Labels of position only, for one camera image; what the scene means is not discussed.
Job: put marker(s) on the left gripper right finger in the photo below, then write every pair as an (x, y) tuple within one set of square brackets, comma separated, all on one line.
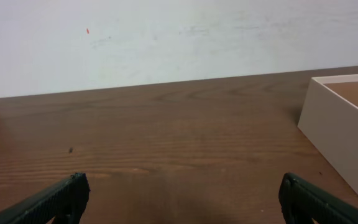
[(305, 203)]

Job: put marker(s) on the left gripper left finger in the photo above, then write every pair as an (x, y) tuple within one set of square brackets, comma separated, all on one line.
[(63, 202)]

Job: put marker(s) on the white cardboard box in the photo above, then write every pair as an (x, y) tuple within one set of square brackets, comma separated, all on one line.
[(329, 119)]

